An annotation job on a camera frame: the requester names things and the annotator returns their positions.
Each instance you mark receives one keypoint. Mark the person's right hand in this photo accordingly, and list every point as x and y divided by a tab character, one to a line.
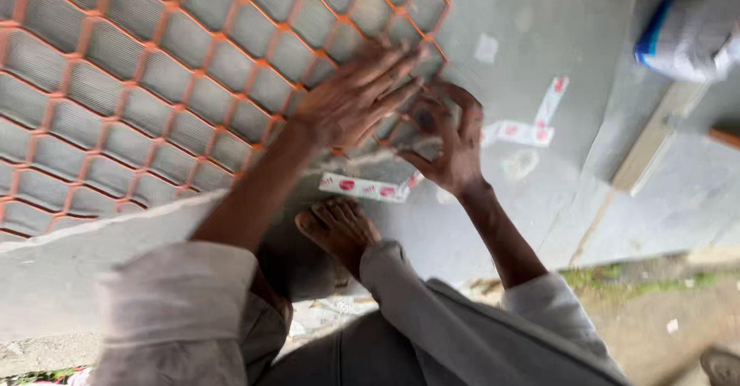
462	155

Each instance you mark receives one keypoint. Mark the grey shoe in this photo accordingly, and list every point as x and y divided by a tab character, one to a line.
722	367

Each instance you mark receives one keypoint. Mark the person's bare foot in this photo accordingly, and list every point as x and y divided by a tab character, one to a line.
341	230

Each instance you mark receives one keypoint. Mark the person's left hand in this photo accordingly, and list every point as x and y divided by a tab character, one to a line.
347	106

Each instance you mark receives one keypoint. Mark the person's left fingers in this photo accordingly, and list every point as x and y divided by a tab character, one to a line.
390	74

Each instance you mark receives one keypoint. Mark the white sack with blue stripe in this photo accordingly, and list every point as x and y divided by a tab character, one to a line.
694	39

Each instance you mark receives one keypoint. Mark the white paper strip red labels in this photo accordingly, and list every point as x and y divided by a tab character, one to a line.
364	188
550	101
520	133

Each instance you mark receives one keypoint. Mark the small white paper scrap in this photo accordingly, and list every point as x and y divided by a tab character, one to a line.
486	48

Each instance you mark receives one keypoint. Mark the orange metal grille with mesh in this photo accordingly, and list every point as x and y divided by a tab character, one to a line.
173	85

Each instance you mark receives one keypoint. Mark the pale wooden plank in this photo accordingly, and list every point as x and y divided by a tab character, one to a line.
656	140

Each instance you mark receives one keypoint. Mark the crumpled clear wrapper scrap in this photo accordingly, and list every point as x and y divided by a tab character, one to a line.
520	163

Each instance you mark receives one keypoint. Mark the person's grey trousers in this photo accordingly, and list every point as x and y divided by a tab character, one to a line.
439	328

